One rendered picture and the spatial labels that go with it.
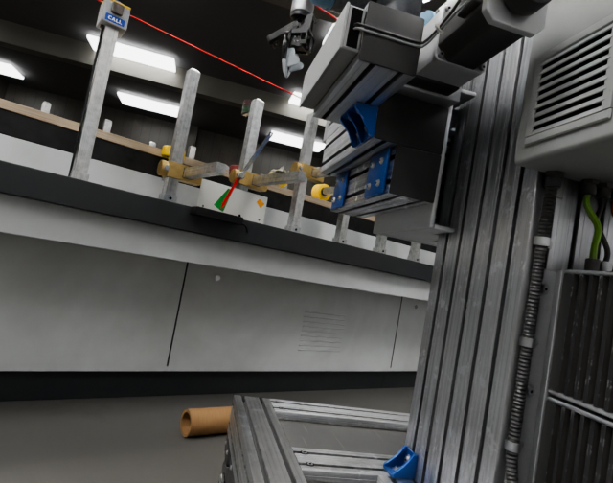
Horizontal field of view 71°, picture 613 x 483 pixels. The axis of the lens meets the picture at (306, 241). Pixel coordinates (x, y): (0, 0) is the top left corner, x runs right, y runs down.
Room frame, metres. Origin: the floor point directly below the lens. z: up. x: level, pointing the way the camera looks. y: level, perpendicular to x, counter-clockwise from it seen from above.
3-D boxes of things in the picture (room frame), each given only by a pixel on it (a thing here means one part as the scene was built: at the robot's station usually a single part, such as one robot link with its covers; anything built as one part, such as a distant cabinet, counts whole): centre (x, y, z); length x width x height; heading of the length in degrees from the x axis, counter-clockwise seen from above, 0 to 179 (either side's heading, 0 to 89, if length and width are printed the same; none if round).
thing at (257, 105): (1.53, 0.26, 0.90); 0.03 x 0.03 x 0.48; 37
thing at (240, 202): (1.49, 0.27, 0.75); 0.26 x 0.01 x 0.10; 127
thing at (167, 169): (1.39, 0.44, 0.80); 0.13 x 0.06 x 0.05; 127
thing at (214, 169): (1.37, 0.40, 0.80); 0.43 x 0.03 x 0.04; 37
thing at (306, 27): (1.40, 0.14, 1.34); 0.09 x 0.08 x 0.12; 69
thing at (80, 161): (1.22, 0.67, 0.92); 0.05 x 0.04 x 0.45; 127
